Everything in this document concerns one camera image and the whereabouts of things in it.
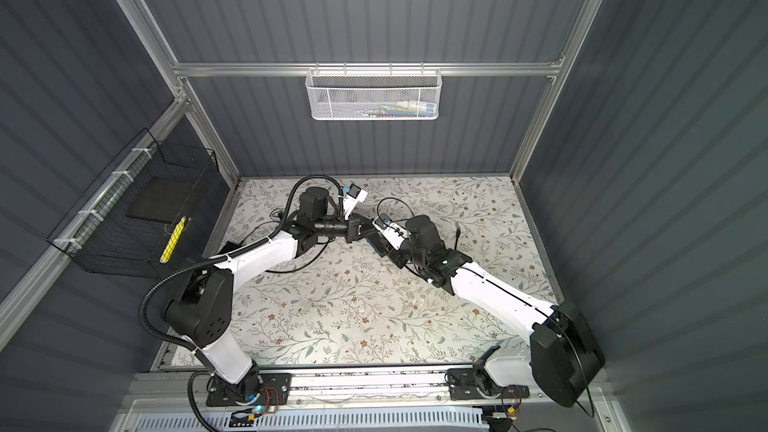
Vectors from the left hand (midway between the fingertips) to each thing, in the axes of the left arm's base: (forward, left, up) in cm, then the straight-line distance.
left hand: (382, 228), depth 81 cm
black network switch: (-3, +1, -2) cm, 4 cm away
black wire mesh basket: (+3, +58, +7) cm, 58 cm away
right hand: (-1, -2, -2) cm, 3 cm away
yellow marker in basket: (-6, +50, +7) cm, 51 cm away
